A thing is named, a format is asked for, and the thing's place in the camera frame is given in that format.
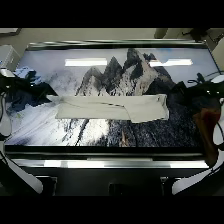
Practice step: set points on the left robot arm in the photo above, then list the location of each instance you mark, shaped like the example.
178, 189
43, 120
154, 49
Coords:
20, 173

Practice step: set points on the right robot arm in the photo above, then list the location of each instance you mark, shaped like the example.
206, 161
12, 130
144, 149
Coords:
196, 184

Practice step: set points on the beige trousers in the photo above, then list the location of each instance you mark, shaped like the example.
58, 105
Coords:
140, 107

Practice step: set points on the black garment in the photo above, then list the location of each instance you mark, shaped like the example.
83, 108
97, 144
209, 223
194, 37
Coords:
190, 96

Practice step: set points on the dark blue garment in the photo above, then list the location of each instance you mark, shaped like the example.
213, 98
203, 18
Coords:
23, 96

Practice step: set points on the light blue garment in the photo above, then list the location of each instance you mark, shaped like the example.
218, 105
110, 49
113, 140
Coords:
26, 74

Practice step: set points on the brown garment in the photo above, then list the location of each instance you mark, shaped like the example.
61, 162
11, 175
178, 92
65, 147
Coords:
207, 133

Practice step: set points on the silver frame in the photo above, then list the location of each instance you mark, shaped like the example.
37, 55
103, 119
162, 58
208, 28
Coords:
110, 163

